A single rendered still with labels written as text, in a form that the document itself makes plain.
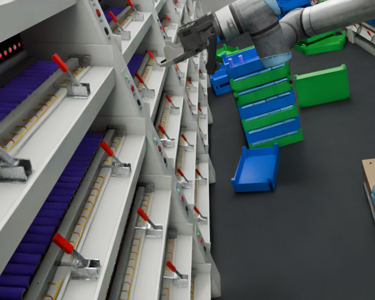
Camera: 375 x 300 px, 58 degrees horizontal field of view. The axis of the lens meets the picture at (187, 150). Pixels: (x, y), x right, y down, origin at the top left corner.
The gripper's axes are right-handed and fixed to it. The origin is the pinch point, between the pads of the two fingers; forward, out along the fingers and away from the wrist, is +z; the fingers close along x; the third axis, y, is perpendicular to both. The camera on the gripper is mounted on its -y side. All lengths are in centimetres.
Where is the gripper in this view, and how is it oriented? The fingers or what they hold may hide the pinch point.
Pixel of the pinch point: (165, 64)
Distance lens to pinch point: 110.5
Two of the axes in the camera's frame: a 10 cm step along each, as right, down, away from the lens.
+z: -8.8, 3.8, 2.8
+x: -0.4, 5.3, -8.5
